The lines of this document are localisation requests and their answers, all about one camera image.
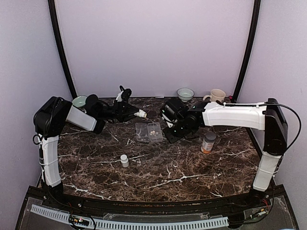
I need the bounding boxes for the white pill bottle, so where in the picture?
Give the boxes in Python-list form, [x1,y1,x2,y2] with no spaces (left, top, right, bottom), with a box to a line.
[120,154,129,168]
[134,110,147,118]

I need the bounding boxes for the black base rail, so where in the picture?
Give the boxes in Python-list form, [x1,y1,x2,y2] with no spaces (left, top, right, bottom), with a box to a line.
[24,184,286,216]

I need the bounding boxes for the yellow pills in organizer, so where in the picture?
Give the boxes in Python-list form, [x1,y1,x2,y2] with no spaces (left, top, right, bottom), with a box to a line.
[150,130,159,135]

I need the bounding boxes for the white pill bottle front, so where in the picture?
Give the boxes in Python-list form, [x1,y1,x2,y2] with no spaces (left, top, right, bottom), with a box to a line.
[120,154,129,168]

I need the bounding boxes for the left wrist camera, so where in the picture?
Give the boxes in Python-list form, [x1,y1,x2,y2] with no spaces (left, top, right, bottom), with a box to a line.
[116,85,132,103]

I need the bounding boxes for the black left frame post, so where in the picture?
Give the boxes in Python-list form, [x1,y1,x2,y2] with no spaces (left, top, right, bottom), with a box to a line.
[47,0,77,99]

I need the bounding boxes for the black right frame post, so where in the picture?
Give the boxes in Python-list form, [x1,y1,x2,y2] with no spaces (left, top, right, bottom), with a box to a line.
[232,0,261,102]

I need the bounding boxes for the cream ceramic mug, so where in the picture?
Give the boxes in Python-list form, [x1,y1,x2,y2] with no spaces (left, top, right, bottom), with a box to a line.
[203,89,226,102]

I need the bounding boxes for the orange pill bottle grey cap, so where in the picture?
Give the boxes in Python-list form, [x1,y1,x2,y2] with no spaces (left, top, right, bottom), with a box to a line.
[201,131,216,154]

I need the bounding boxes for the clear plastic pill organizer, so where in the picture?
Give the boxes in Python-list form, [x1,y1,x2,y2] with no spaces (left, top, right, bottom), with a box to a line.
[135,123,163,143]

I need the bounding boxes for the small teal patterned bowl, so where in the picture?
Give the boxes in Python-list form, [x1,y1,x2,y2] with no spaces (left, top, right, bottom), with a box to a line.
[177,88,194,102]

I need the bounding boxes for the white slotted cable duct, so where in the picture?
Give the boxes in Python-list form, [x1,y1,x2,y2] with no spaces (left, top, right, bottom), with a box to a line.
[30,204,229,230]

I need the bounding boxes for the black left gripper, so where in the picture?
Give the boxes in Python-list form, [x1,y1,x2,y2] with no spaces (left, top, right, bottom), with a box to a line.
[97,100,141,123]

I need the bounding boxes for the teal bowl on plate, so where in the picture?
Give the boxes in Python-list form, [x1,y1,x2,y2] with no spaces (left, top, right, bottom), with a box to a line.
[72,95,87,113]

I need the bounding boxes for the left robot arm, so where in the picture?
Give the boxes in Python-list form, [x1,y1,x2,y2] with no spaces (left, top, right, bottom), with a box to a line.
[34,94,146,188]

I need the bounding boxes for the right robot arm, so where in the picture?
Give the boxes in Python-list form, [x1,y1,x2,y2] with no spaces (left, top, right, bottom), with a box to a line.
[160,98,302,208]

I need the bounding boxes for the black frame post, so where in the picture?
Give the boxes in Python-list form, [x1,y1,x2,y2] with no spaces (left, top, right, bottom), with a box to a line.
[232,0,261,102]
[47,0,77,99]

